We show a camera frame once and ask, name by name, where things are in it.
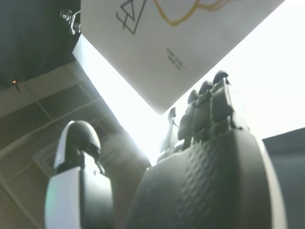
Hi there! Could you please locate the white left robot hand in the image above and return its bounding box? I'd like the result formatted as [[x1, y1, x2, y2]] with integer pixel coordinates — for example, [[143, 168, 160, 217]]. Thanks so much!
[[44, 70, 287, 229]]

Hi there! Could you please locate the cream book with orange line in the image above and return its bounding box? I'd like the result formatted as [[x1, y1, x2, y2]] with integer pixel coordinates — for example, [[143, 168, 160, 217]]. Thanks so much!
[[71, 0, 287, 115]]

